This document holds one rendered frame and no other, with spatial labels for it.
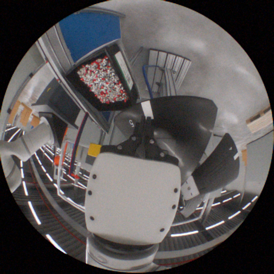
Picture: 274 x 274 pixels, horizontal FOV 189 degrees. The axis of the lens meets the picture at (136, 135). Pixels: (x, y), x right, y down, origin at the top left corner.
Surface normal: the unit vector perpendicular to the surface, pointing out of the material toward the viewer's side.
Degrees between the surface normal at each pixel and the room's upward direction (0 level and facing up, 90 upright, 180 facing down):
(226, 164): 80
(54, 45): 90
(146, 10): 0
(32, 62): 90
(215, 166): 83
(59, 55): 90
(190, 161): 48
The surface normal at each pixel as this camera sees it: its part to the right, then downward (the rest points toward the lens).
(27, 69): 0.99, 0.16
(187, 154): -0.61, 0.38
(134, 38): -0.17, 0.94
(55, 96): 0.75, -0.08
